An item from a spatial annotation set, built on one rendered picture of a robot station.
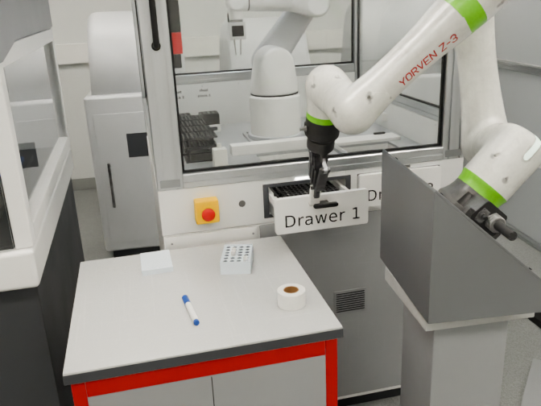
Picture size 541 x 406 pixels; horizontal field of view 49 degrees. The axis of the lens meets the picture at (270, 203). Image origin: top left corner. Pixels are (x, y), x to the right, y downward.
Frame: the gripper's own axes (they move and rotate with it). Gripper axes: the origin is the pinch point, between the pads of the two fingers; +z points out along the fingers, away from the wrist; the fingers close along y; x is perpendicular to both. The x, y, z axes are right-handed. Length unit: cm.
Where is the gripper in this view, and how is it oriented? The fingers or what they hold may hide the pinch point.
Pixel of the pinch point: (315, 195)
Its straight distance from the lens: 170.2
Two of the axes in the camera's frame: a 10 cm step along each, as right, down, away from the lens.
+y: 2.3, 6.2, -7.5
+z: -0.4, 7.8, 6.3
